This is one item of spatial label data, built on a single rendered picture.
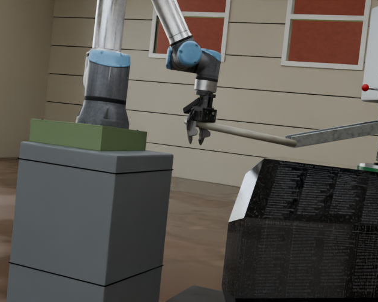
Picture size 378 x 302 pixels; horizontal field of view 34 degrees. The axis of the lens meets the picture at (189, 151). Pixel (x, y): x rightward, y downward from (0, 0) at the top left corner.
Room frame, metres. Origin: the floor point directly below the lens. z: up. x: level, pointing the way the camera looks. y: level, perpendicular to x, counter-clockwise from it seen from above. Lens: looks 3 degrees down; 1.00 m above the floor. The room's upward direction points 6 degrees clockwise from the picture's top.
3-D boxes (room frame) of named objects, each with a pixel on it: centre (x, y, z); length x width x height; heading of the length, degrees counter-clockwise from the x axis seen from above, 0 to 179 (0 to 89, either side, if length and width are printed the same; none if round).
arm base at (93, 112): (2.23, 0.32, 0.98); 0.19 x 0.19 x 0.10
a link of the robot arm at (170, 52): (2.47, 0.07, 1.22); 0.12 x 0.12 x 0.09; 13
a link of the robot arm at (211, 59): (2.50, -0.04, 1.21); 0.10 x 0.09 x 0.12; 103
